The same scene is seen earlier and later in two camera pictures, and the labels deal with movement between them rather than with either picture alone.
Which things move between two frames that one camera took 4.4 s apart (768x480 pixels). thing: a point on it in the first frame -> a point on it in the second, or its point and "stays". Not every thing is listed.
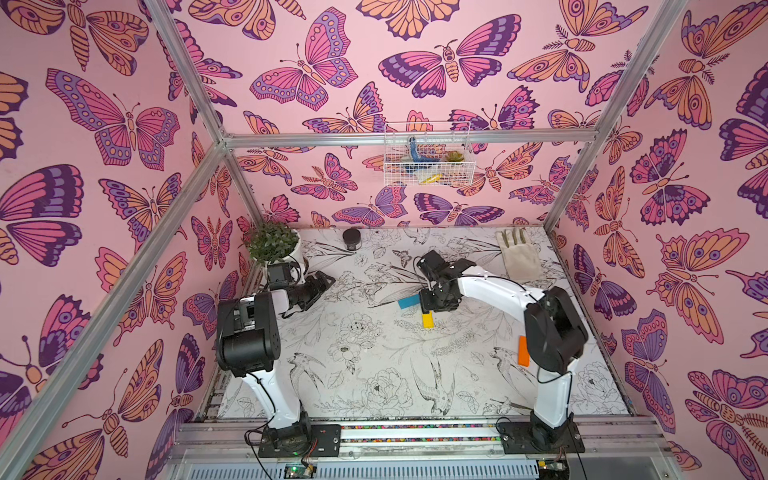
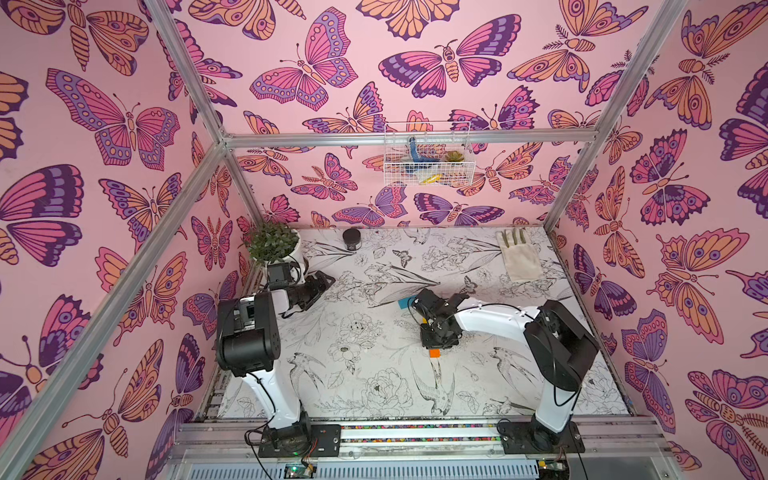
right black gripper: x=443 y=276 -> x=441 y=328
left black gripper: x=315 y=291 stays
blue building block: x=409 y=301 stays
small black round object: x=352 y=239 stays
